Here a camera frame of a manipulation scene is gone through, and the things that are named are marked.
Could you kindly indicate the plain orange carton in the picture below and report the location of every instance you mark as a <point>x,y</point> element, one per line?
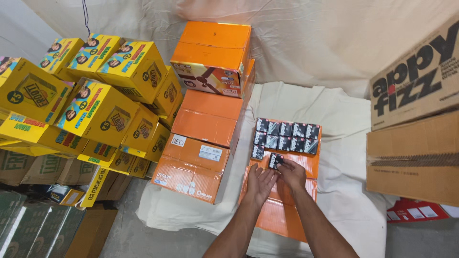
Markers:
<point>209,116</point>

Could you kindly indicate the small black box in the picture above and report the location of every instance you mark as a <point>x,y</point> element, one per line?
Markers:
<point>274,160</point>

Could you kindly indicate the group of black packets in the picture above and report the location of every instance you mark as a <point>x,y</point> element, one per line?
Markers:
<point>287,138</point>

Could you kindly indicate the orange carton with white labels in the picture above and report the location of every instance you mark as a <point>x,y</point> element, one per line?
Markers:
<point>192,168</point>

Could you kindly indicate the blue and yellow box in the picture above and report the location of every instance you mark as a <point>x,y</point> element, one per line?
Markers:
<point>62,194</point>

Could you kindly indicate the red box with white labels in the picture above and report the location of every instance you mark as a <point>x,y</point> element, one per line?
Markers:
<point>412,212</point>

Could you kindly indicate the long orange carton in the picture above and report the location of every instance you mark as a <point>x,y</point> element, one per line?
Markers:
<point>287,215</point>

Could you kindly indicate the stack of green cartons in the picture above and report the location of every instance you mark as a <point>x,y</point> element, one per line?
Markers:
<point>32,229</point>

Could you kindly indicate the person's right hand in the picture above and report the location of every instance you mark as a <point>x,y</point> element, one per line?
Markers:
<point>294,177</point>

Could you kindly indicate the heap of yellow juice cartons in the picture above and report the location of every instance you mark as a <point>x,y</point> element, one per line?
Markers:
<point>96,107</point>

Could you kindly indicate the brown carton with black print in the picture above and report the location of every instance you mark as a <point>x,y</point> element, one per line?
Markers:
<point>416,79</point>

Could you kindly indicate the orange carton with fan picture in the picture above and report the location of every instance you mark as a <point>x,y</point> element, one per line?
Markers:
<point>211,50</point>

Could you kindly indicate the brown cartons with green print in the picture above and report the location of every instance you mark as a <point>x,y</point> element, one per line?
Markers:
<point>43,170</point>

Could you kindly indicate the long yellow box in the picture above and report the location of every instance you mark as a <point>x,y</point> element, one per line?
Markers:
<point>94,186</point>

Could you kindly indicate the plain brown carton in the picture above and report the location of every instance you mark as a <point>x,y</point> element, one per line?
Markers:
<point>93,233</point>

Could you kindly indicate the folded white cloth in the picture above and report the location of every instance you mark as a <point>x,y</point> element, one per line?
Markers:
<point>344,161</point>

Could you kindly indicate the person's left hand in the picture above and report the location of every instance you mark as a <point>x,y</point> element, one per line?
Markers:
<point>259,188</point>

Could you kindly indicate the large brown corrugated carton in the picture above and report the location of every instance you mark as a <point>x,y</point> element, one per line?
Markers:
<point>412,172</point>

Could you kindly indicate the large beige backdrop cloth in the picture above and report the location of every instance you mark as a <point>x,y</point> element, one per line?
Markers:
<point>304,39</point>

